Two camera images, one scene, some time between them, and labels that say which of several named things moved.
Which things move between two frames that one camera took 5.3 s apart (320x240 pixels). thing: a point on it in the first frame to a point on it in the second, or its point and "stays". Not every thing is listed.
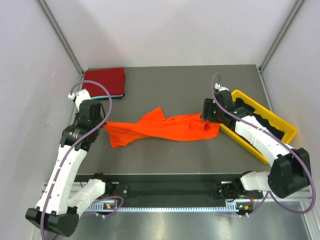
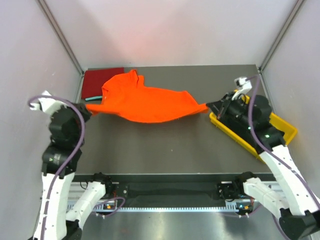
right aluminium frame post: x=292 y=15 stays
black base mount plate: x=201 y=188 stays
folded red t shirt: x=114 y=79 stays
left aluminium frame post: x=63 y=39 stays
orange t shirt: x=152 y=126 to x=124 y=94
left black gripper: x=101 y=119 to x=85 y=112
